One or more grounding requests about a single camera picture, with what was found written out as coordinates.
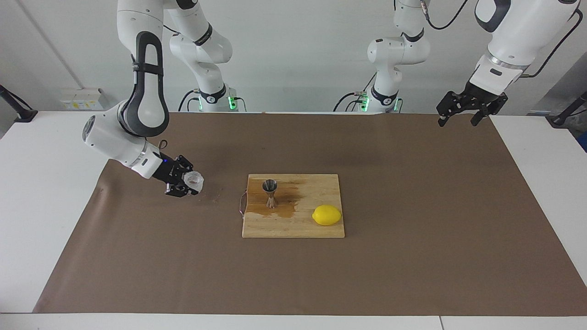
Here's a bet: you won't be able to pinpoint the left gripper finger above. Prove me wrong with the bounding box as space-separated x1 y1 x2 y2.
471 95 508 127
436 92 466 127

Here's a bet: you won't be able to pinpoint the black base cables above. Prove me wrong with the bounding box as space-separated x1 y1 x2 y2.
333 73 377 112
178 89 202 112

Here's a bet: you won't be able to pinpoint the black left base cables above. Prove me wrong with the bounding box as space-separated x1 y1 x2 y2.
333 73 377 112

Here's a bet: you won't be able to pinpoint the white yellow wall outlet box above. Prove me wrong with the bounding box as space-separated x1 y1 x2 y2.
61 88 104 111

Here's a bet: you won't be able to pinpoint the wooden cutting board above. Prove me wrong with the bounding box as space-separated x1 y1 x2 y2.
239 173 345 239

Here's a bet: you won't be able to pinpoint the brown paper table mat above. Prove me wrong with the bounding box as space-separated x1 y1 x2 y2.
33 111 587 317

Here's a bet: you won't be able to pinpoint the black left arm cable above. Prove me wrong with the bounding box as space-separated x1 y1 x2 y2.
420 0 584 79

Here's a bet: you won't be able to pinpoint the small clear glass cup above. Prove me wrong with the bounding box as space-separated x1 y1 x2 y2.
183 170 205 193

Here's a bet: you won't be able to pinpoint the yellow lemon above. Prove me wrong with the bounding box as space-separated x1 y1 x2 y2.
312 204 343 226

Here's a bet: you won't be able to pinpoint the black clamp stand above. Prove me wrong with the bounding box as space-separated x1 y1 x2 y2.
546 91 587 129
0 85 38 123

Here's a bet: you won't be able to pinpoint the black right base cables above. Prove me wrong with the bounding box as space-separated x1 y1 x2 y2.
178 89 202 112

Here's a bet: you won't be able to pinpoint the steel double jigger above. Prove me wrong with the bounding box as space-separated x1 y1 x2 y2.
262 179 278 209

